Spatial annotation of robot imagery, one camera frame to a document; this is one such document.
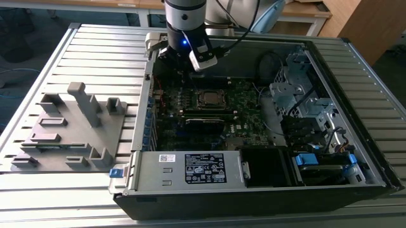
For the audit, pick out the silver CPU plate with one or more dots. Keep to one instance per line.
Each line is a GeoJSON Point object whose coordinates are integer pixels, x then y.
{"type": "Point", "coordinates": [213, 97]}

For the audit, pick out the metal CPU socket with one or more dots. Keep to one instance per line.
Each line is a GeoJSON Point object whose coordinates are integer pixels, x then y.
{"type": "Point", "coordinates": [199, 107]}

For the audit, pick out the black RAM slot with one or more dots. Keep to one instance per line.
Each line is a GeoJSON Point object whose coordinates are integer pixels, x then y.
{"type": "Point", "coordinates": [206, 111]}
{"type": "Point", "coordinates": [206, 115]}

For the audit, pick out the grey case latch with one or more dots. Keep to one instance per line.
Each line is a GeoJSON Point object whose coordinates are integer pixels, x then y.
{"type": "Point", "coordinates": [151, 40]}

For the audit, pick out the pale blue teach pendant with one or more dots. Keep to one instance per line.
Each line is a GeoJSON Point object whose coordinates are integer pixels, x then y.
{"type": "Point", "coordinates": [267, 16]}

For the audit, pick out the wooden top desk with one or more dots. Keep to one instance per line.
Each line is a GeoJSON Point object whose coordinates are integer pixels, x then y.
{"type": "Point", "coordinates": [305, 12]}
{"type": "Point", "coordinates": [79, 2]}

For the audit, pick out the black graphics card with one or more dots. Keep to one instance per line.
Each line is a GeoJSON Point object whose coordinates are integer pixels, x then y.
{"type": "Point", "coordinates": [205, 129]}

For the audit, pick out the silver metal drive cage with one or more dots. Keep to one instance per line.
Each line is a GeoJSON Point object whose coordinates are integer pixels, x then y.
{"type": "Point", "coordinates": [285, 90]}

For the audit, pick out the green motherboard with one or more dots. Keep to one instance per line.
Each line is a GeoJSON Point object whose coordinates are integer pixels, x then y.
{"type": "Point", "coordinates": [250, 118]}

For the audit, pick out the white barcode sticker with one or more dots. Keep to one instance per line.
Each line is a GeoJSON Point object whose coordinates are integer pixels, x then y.
{"type": "Point", "coordinates": [167, 158]}

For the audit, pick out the grey plastic parts rack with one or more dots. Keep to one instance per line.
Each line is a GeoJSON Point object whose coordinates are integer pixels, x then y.
{"type": "Point", "coordinates": [79, 133]}

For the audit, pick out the black disk bay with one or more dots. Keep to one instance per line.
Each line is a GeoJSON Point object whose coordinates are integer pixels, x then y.
{"type": "Point", "coordinates": [301, 129]}

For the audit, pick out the black power supply label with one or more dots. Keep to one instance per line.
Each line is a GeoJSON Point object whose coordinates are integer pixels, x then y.
{"type": "Point", "coordinates": [205, 168]}

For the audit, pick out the grey power supply unit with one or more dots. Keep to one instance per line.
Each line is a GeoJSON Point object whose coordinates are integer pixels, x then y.
{"type": "Point", "coordinates": [148, 171]}

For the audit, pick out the wooden cabinet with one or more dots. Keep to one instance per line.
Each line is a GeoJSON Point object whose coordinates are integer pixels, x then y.
{"type": "Point", "coordinates": [365, 23]}

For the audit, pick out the black plastic shroud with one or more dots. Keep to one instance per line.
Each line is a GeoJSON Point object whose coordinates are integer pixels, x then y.
{"type": "Point", "coordinates": [263, 166]}

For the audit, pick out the blue case latch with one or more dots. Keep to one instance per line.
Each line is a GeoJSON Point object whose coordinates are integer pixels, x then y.
{"type": "Point", "coordinates": [115, 173]}

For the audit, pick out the green RAM stick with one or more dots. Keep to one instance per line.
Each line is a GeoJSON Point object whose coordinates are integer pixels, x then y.
{"type": "Point", "coordinates": [54, 147]}

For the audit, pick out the blue disk carrier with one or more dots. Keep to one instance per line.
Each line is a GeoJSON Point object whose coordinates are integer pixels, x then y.
{"type": "Point", "coordinates": [306, 159]}

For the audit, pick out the black open PC case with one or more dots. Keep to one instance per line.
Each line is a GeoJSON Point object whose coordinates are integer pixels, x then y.
{"type": "Point", "coordinates": [222, 204]}

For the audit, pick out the black hard disk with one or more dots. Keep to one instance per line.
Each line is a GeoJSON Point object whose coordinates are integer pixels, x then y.
{"type": "Point", "coordinates": [321, 174]}

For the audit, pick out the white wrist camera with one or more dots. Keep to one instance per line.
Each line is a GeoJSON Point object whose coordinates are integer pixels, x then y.
{"type": "Point", "coordinates": [203, 63]}

